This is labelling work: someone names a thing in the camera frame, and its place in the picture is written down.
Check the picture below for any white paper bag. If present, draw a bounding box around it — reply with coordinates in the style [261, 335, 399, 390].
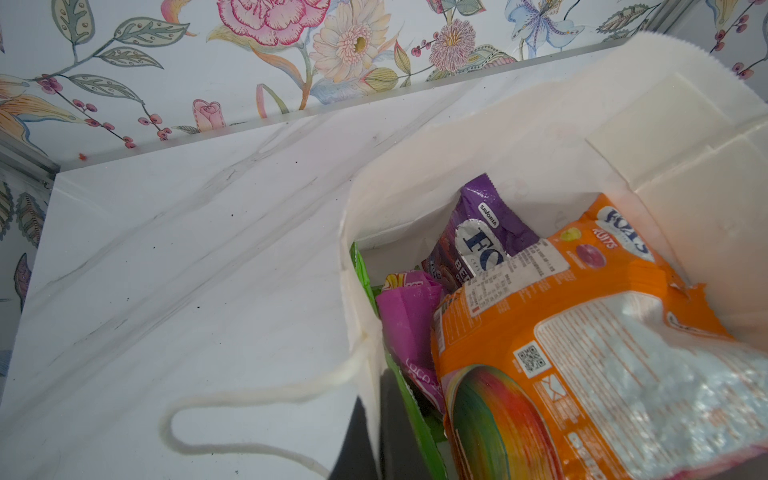
[160, 31, 768, 480]

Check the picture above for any purple white snack packet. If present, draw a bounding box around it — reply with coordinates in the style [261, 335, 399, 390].
[420, 174, 539, 292]

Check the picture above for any magenta purple snack bag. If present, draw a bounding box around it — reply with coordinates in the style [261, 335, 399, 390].
[376, 270, 445, 413]

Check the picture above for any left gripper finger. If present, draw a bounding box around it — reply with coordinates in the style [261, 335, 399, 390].
[329, 371, 432, 480]

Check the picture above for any green chips bag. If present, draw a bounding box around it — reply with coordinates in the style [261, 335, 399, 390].
[350, 246, 448, 479]

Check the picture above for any orange Fox's candy bag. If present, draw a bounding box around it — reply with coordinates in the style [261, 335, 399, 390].
[432, 196, 767, 479]

